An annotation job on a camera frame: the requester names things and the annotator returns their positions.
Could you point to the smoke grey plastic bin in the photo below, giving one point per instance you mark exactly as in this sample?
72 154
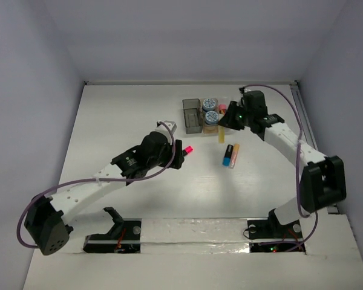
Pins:
191 113

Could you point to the black blue highlighter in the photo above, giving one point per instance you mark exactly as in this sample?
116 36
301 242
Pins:
227 155

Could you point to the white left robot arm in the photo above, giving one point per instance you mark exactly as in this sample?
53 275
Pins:
52 218

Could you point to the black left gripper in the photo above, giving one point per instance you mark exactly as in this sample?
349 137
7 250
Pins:
178 154

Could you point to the clear plastic bin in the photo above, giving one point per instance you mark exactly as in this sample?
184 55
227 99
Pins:
225 100

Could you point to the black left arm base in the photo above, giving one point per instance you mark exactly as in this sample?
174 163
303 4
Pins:
123 237

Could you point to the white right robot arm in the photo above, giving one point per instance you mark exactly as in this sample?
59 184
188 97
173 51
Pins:
320 179

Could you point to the orange pastel highlighter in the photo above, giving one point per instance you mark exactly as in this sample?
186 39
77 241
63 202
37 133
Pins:
234 155

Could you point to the pink capped pin bottle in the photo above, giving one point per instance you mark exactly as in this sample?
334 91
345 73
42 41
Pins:
222 108

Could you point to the blue white slime jar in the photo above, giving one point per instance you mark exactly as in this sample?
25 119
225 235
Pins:
209 104
211 118

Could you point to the amber plastic bin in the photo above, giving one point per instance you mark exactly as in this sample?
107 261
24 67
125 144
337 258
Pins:
213 129

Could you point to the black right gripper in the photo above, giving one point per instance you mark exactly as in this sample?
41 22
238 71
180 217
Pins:
228 119

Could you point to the black pink highlighter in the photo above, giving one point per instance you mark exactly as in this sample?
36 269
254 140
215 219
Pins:
187 151

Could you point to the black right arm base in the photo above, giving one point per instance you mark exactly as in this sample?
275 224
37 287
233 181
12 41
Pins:
267 235

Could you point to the yellow pastel highlighter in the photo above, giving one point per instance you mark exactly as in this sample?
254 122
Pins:
221 134

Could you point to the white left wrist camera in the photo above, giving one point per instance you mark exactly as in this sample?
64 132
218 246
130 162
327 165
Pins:
166 127

